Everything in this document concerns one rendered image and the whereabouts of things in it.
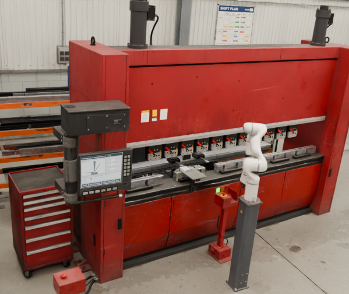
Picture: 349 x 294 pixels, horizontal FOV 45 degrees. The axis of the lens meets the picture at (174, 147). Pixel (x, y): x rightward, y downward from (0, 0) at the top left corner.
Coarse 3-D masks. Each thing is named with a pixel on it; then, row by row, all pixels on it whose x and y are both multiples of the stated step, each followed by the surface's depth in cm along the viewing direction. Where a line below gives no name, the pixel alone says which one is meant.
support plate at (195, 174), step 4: (192, 168) 472; (184, 172) 460; (188, 172) 460; (192, 172) 461; (196, 172) 462; (200, 172) 463; (188, 176) 452; (192, 176) 451; (196, 176) 452; (200, 176) 453; (204, 176) 453
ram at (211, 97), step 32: (192, 64) 430; (224, 64) 446; (256, 64) 469; (288, 64) 495; (320, 64) 524; (128, 96) 399; (160, 96) 418; (192, 96) 438; (224, 96) 461; (256, 96) 486; (288, 96) 514; (320, 96) 545; (160, 128) 431; (192, 128) 453; (224, 128) 477
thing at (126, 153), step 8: (88, 152) 336; (96, 152) 337; (104, 152) 338; (112, 152) 341; (120, 152) 344; (128, 152) 348; (80, 160) 331; (128, 160) 351; (80, 168) 333; (128, 168) 353; (80, 176) 335; (128, 176) 356; (80, 184) 337; (104, 184) 348; (112, 184) 352; (120, 184) 355; (128, 184) 359; (80, 192) 340; (88, 192) 343; (96, 192) 347; (104, 192) 351
